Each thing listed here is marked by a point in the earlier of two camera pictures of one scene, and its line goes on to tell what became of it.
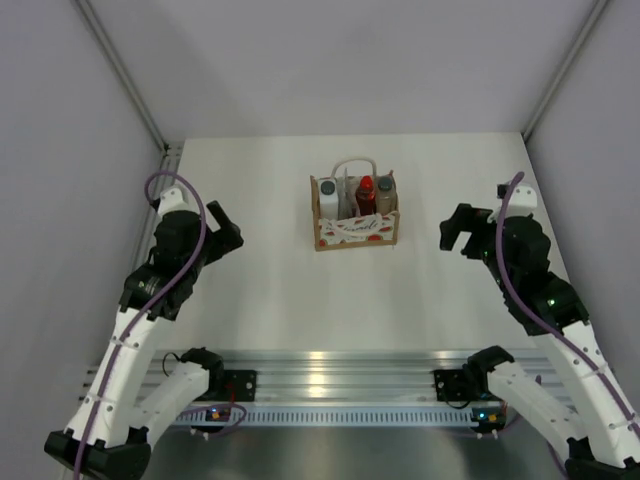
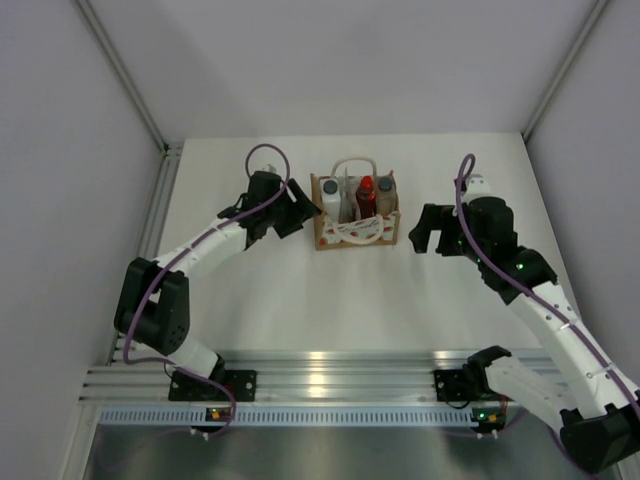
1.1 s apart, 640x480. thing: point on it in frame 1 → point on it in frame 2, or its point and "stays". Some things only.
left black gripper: [223, 240] → [293, 224]
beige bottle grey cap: [385, 195] stays
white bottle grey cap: [329, 201] stays
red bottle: [366, 197] stays
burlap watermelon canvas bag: [351, 232] stays
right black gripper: [464, 214] → [435, 218]
